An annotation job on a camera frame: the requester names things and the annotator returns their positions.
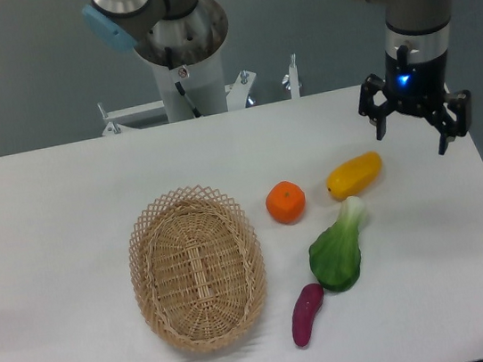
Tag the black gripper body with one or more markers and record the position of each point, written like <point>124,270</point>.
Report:
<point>415,89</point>

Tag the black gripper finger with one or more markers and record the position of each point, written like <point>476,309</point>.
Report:
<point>452,118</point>
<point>376,113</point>

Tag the green bok choy vegetable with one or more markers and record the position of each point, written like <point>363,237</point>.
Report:
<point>335,256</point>

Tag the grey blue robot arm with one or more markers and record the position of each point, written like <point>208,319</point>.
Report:
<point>416,30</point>

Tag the yellow mango fruit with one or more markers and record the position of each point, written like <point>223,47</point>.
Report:
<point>353,176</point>

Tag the orange tangerine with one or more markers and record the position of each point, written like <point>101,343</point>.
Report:
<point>285,202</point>

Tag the purple sweet potato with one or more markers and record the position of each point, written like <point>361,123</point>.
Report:
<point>309,301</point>

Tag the woven wicker basket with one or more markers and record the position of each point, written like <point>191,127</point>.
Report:
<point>197,269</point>

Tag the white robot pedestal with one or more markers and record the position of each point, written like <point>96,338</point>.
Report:
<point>184,56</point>

